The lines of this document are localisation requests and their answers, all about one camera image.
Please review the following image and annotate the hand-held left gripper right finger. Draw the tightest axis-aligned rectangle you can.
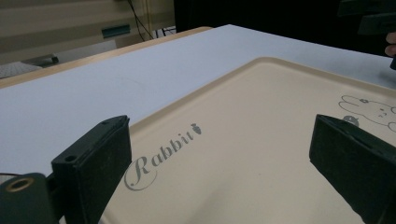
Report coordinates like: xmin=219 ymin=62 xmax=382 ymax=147
xmin=308 ymin=114 xmax=396 ymax=224

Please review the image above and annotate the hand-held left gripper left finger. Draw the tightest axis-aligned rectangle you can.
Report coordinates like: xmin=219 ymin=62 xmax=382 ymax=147
xmin=50 ymin=115 xmax=133 ymax=224

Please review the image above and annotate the beige tray with rabbit print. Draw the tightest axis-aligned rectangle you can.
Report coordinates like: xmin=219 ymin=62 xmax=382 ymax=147
xmin=98 ymin=56 xmax=396 ymax=224

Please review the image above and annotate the white textured cloth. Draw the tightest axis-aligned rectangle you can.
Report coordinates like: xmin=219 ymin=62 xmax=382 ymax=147
xmin=0 ymin=61 xmax=42 ymax=79

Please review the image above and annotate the dark curtain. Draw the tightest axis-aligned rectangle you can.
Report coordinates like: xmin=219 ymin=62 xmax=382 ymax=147
xmin=173 ymin=0 xmax=396 ymax=58

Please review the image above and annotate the green label plate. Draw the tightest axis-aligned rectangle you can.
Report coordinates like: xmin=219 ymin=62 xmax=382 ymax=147
xmin=101 ymin=24 xmax=132 ymax=39

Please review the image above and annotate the black hanging cable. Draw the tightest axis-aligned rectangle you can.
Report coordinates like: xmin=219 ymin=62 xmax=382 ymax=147
xmin=126 ymin=0 xmax=155 ymax=42

